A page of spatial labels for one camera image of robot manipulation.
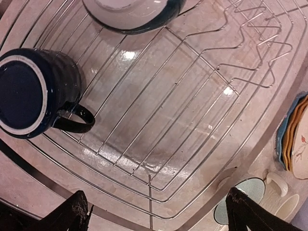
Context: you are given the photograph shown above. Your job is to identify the dark blue mug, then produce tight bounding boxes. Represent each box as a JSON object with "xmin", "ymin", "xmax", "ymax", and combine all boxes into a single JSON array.
[{"xmin": 0, "ymin": 48, "xmax": 95, "ymax": 139}]

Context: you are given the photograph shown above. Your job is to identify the blue polka dot plate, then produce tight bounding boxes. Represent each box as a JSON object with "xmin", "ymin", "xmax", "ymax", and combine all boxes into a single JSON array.
[{"xmin": 276, "ymin": 91, "xmax": 308, "ymax": 170}]

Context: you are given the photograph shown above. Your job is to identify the cream ribbed mug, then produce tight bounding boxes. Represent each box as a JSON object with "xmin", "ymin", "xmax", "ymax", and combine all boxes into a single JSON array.
[{"xmin": 259, "ymin": 172, "xmax": 299, "ymax": 221}]

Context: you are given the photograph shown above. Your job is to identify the wire dish rack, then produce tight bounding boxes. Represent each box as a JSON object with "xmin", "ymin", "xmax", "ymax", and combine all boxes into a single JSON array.
[{"xmin": 0, "ymin": 0, "xmax": 308, "ymax": 231}]

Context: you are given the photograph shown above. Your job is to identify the dark teal bowl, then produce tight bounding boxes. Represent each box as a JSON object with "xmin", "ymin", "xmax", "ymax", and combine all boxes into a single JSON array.
[{"xmin": 83, "ymin": 0, "xmax": 186, "ymax": 34}]

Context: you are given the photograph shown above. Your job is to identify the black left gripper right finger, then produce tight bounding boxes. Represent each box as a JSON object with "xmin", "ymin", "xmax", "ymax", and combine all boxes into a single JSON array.
[{"xmin": 226, "ymin": 187, "xmax": 301, "ymax": 231}]

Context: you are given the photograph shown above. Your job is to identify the cream plate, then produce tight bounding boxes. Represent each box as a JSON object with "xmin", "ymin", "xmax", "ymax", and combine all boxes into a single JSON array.
[{"xmin": 292, "ymin": 116, "xmax": 308, "ymax": 180}]

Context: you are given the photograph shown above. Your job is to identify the yellow polka dot plate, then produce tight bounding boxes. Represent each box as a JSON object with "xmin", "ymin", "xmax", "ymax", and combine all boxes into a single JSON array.
[{"xmin": 282, "ymin": 95, "xmax": 308, "ymax": 171}]

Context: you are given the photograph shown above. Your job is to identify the light blue patterned bowl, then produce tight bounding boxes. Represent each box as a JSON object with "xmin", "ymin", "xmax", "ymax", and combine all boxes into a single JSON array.
[{"xmin": 214, "ymin": 176, "xmax": 266, "ymax": 225}]

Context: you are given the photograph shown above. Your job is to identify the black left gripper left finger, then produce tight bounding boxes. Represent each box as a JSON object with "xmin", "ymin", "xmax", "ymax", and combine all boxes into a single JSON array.
[{"xmin": 0, "ymin": 190, "xmax": 93, "ymax": 231}]

